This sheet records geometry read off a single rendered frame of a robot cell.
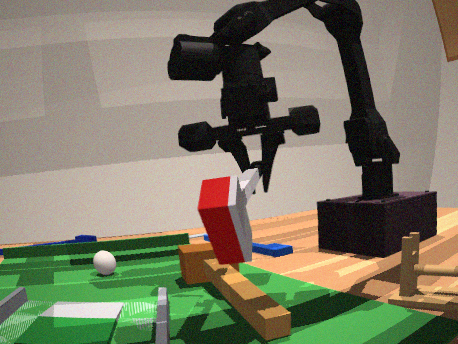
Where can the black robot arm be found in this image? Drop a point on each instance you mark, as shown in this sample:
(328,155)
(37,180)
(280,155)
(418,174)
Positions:
(202,58)

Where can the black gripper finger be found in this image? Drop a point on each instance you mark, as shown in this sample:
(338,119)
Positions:
(238,150)
(270,143)

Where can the white golf ball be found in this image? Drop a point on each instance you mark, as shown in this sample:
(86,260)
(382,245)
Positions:
(104,262)

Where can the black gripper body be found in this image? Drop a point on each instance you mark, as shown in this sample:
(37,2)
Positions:
(201,136)

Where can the green putting mat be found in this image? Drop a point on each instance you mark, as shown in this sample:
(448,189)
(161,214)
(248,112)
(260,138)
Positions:
(200,314)

